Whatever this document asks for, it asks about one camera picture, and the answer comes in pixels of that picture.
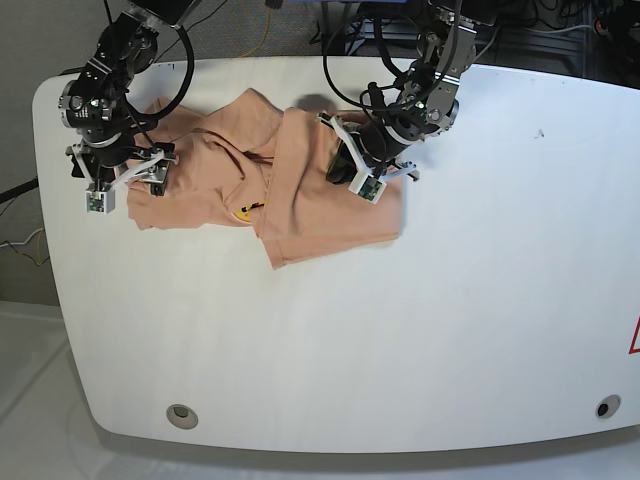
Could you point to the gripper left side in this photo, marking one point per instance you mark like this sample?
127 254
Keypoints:
381 142

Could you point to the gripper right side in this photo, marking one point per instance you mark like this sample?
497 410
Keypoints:
111 150

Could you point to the peach pink T-shirt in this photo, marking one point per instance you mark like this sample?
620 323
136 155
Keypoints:
249 164

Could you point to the black metal table leg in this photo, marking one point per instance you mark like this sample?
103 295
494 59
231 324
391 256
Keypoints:
330 16

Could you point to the red warning triangle sticker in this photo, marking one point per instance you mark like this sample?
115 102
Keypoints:
635 343

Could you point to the left table cable grommet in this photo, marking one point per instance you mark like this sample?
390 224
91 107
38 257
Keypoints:
182 417

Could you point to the table cable grommet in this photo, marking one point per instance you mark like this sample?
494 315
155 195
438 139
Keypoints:
608 407
182 417

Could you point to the aluminium frame rail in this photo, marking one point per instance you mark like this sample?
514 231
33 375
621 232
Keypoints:
567 51

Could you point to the right table cable grommet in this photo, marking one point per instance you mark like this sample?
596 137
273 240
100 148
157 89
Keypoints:
608 407

